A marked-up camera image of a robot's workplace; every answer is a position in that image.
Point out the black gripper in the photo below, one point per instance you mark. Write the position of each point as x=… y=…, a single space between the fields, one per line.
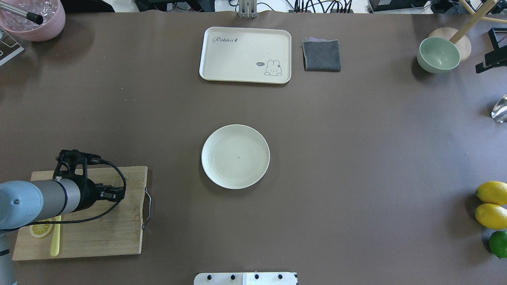
x=88 y=193

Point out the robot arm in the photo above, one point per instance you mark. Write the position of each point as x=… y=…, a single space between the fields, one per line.
x=24 y=202

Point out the cream rabbit tray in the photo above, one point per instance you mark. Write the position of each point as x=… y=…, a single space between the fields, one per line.
x=253 y=55

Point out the wooden cutting board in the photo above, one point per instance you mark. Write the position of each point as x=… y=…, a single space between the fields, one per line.
x=117 y=233

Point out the yellow plastic knife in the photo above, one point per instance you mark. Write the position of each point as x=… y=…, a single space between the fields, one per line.
x=55 y=244

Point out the lemon slice near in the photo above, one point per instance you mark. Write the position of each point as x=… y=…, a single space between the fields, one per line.
x=40 y=230

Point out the white round plate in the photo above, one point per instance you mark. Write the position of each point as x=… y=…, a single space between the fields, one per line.
x=235 y=156

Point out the pink ice bowl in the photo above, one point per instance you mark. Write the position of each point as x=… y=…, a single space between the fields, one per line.
x=52 y=12

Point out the mint green bowl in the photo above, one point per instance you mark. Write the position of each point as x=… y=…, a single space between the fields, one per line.
x=437 y=55

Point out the yellow lemon right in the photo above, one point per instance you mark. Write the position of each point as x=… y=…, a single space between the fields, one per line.
x=491 y=216

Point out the yellow lemon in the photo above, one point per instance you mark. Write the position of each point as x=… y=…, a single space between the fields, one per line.
x=491 y=216
x=494 y=192

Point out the wooden cup stand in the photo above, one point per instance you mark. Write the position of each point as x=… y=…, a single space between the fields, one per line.
x=459 y=37

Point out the yellow lemon left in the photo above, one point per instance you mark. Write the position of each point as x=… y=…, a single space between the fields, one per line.
x=494 y=192

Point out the green lime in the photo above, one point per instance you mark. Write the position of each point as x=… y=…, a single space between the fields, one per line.
x=498 y=244

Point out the metal scoop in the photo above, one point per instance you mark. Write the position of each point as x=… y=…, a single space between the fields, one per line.
x=499 y=111

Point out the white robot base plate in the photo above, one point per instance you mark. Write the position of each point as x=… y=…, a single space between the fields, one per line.
x=247 y=278

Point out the white wire cup rack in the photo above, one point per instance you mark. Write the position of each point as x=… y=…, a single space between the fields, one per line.
x=9 y=47

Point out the aluminium frame post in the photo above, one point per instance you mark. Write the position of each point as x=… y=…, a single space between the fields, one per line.
x=247 y=9

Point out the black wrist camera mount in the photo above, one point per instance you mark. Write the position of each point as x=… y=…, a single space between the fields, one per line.
x=498 y=56

